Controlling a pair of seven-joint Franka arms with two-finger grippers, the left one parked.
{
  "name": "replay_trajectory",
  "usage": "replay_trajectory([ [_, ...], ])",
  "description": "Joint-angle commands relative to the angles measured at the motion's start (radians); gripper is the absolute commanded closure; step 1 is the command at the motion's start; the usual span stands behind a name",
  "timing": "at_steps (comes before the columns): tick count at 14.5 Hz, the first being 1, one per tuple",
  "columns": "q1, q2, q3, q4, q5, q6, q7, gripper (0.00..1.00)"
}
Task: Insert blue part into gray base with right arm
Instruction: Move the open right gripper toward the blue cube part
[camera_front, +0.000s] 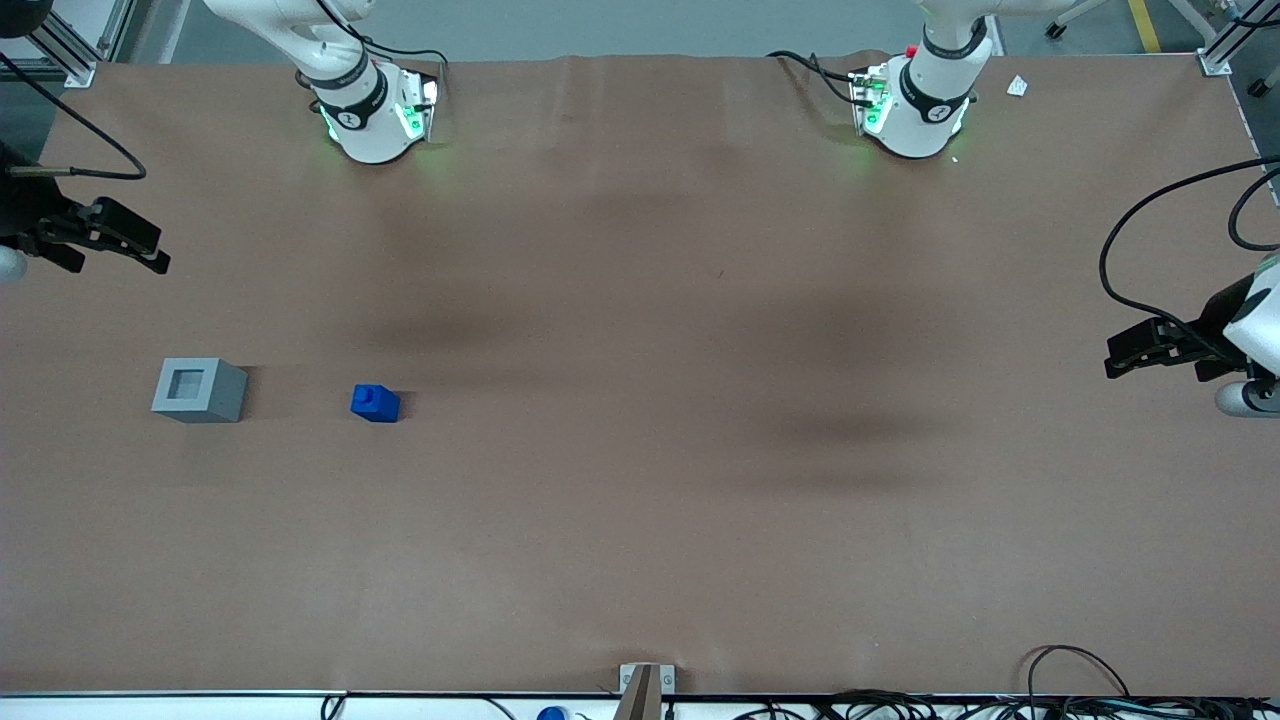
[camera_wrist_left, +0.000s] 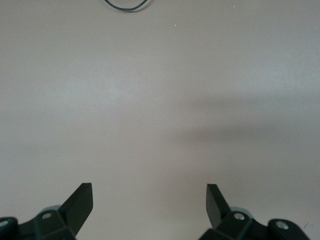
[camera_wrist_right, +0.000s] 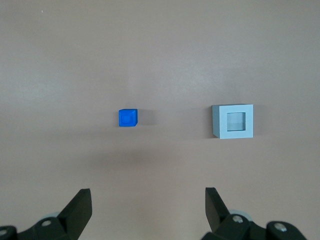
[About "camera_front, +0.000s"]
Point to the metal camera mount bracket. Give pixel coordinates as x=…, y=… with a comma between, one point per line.
x=645, y=690

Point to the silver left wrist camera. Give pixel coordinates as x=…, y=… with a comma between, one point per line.
x=1240, y=398

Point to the gray square base block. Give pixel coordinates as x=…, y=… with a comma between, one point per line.
x=205, y=392

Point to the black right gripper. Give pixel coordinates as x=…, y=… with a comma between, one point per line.
x=22, y=215

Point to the white paper scrap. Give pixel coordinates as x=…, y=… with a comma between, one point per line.
x=1017, y=87

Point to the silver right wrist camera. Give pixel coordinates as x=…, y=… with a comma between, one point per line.
x=9, y=264

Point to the black frame foot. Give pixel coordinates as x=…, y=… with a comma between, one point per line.
x=1261, y=87

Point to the aluminium frame post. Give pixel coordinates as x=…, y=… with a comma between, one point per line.
x=1217, y=58
x=72, y=58

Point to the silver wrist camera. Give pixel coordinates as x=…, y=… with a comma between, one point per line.
x=9, y=264
x=1240, y=398

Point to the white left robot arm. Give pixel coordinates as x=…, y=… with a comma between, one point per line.
x=918, y=125

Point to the blue plastic part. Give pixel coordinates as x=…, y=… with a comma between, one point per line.
x=374, y=404

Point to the white chair leg with caster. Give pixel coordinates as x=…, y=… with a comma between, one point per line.
x=1072, y=16

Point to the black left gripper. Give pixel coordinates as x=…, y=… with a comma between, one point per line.
x=1211, y=322

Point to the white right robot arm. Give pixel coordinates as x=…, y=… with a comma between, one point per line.
x=372, y=132

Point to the brown table mat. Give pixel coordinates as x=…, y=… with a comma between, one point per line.
x=640, y=420

